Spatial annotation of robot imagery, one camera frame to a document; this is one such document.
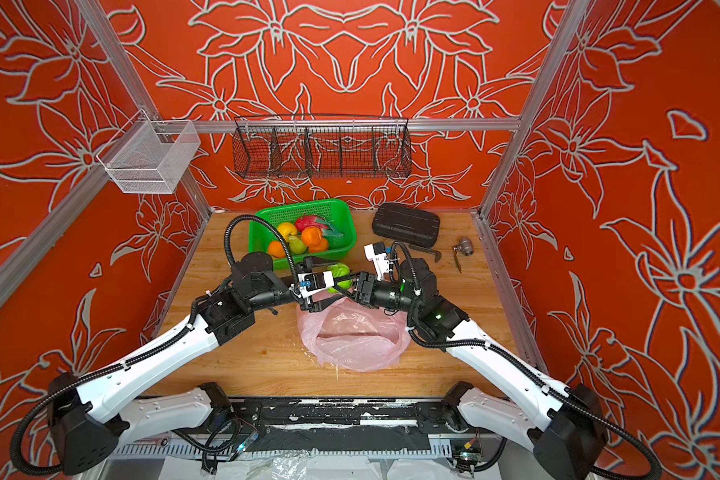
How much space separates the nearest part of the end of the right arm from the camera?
1.71ft

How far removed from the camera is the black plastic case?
108 cm

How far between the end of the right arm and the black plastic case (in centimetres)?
49
